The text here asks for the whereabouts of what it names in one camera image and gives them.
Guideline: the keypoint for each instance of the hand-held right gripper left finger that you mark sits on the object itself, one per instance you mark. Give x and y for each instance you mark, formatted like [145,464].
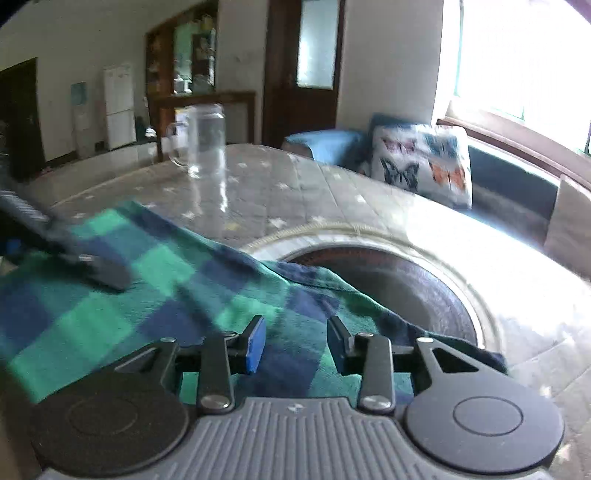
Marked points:
[255,344]

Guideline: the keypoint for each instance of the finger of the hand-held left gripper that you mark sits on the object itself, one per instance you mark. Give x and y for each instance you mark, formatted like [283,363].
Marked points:
[101,273]

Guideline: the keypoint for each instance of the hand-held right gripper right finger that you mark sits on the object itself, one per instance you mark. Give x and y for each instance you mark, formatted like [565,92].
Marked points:
[339,344]

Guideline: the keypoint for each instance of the green plaid flannel cloth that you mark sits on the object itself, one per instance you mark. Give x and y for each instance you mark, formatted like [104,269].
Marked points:
[138,300]

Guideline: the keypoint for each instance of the dark round wooden turntable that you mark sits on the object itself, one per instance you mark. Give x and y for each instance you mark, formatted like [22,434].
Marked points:
[415,286]

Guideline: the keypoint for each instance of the water dispenser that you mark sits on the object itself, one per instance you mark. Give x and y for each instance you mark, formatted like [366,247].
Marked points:
[82,120]

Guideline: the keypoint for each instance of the white refrigerator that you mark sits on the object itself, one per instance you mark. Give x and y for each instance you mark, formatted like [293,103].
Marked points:
[119,106]

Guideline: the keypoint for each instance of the clear glass mug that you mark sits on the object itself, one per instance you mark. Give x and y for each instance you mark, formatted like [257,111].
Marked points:
[205,138]

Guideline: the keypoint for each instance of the dark plain wooden door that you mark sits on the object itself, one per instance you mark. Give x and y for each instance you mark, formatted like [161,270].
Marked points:
[18,120]

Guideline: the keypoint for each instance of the butterfly print pillow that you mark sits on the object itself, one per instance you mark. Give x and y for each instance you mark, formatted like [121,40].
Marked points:
[415,161]

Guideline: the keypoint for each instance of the blue sofa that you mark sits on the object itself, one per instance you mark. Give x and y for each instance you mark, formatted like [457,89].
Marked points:
[323,141]

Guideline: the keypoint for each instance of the dark wooden counter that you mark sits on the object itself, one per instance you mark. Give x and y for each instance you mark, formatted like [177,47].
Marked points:
[240,106]

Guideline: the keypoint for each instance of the wooden display cabinet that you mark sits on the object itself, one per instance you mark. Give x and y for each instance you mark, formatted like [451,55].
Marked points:
[159,55]

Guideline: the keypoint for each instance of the dark wooden door glass pane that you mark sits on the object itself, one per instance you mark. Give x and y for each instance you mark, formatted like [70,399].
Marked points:
[277,92]

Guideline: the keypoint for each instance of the beige pillow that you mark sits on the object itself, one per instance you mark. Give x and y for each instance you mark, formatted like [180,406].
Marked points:
[572,221]

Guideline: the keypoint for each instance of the green framed window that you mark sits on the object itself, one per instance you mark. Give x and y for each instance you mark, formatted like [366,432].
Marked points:
[508,55]

